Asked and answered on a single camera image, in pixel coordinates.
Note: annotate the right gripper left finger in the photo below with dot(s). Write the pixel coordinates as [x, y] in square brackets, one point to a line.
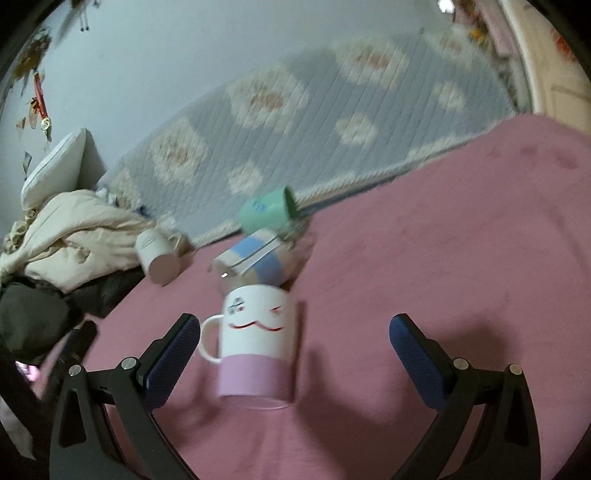
[83, 444]

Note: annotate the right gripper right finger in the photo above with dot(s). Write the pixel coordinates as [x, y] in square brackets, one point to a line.
[506, 443]

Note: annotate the white pink smiley mug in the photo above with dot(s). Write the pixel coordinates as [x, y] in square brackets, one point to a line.
[253, 341]

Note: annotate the mint green cup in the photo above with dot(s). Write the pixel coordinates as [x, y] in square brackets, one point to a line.
[272, 210]

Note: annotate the black clothing pile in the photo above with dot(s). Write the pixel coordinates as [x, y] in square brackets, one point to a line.
[35, 315]

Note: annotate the plain white mug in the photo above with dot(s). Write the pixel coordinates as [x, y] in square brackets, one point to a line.
[158, 255]

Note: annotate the cream crumpled blanket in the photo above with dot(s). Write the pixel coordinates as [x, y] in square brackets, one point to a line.
[76, 238]

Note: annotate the pink bed sheet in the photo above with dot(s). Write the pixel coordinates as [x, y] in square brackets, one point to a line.
[488, 250]

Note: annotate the clear glass with blue band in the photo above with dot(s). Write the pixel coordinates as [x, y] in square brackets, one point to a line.
[260, 258]

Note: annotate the white pillow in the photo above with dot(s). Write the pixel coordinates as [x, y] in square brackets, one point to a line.
[74, 162]

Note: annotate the blue floral quilted cover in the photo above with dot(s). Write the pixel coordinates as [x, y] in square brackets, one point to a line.
[325, 122]

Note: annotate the red hanging wall ornament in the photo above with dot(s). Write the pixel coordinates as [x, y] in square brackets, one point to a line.
[38, 114]

